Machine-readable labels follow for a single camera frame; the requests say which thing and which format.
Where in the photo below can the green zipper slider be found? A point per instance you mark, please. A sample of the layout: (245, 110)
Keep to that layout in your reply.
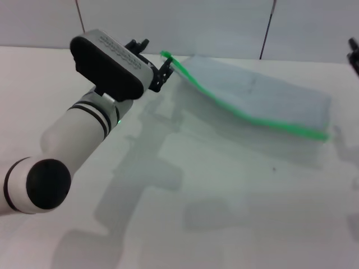
(166, 53)

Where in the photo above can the translucent green-edged document bag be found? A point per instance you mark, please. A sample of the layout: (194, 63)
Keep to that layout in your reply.
(258, 95)

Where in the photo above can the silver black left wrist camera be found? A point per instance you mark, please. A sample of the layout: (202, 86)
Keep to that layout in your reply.
(109, 67)

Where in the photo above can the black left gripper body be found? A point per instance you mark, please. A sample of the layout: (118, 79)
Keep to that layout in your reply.
(154, 75)

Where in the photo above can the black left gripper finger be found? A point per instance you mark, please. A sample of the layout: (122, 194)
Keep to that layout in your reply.
(166, 71)
(137, 46)

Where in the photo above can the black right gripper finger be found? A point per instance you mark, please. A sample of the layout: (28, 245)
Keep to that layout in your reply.
(354, 59)

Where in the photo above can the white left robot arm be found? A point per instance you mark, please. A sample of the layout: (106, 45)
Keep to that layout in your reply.
(73, 131)

